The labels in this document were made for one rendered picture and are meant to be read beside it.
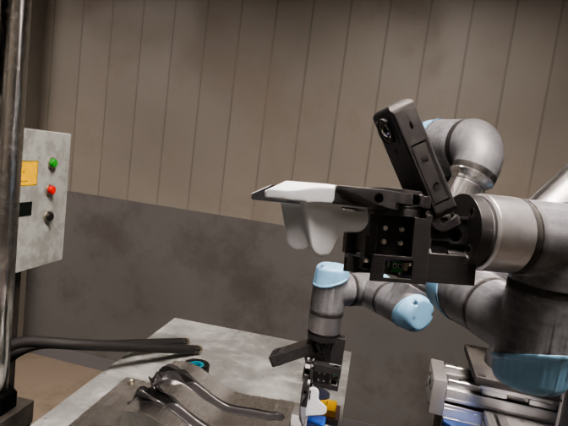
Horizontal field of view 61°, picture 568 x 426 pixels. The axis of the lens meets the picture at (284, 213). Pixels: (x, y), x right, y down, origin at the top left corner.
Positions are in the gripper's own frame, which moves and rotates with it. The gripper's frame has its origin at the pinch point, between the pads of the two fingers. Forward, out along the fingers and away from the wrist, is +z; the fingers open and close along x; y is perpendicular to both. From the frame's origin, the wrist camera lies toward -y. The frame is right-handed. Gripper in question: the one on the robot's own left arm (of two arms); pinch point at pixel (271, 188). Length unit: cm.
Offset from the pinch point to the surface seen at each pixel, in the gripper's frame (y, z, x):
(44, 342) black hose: 40, 38, 95
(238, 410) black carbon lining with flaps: 48, -11, 72
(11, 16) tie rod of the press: -36, 47, 74
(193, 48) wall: -90, 7, 239
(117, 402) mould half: 49, 17, 78
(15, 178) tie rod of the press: -1, 45, 80
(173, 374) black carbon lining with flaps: 41, 5, 75
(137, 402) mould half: 44, 12, 65
